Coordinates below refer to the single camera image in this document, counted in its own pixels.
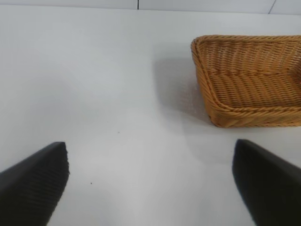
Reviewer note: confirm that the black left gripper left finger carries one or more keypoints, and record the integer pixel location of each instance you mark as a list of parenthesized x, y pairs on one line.
[(30, 188)]

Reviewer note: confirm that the woven wicker basket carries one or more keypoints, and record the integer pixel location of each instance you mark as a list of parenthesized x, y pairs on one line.
[(247, 89)]

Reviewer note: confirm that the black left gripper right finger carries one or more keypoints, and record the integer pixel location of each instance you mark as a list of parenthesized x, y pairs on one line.
[(270, 188)]

